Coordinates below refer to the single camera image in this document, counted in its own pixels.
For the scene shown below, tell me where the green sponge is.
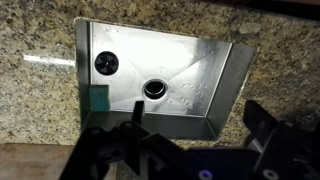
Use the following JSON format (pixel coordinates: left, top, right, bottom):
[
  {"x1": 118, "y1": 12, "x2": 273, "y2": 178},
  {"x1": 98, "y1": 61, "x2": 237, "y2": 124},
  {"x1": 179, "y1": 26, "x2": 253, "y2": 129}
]
[{"x1": 89, "y1": 85, "x2": 110, "y2": 112}]

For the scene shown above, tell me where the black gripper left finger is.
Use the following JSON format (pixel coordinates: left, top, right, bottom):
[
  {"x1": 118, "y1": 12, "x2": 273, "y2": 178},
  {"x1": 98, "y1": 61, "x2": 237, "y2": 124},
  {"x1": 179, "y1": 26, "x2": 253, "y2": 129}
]
[{"x1": 120, "y1": 101, "x2": 150, "y2": 176}]

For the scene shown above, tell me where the sink drain opening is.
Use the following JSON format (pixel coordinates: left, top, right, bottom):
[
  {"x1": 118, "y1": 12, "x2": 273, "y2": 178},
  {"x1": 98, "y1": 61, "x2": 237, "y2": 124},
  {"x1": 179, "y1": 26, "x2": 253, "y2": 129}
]
[{"x1": 142, "y1": 79, "x2": 167, "y2": 100}]

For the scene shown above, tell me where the stainless steel sink basin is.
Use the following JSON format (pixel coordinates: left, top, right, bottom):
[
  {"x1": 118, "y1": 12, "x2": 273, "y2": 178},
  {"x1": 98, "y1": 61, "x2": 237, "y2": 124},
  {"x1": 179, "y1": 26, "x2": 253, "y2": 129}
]
[{"x1": 75, "y1": 19, "x2": 257, "y2": 140}]

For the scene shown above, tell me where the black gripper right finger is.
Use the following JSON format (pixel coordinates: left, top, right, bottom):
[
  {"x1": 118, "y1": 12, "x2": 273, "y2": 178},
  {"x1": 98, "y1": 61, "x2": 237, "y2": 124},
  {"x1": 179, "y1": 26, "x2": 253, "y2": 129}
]
[{"x1": 243, "y1": 100, "x2": 277, "y2": 146}]

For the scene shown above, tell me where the black sink stopper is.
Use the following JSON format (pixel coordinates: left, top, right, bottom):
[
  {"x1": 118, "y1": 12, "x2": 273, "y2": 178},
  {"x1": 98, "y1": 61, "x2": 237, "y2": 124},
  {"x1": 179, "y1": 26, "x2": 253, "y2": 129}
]
[{"x1": 94, "y1": 51, "x2": 119, "y2": 76}]

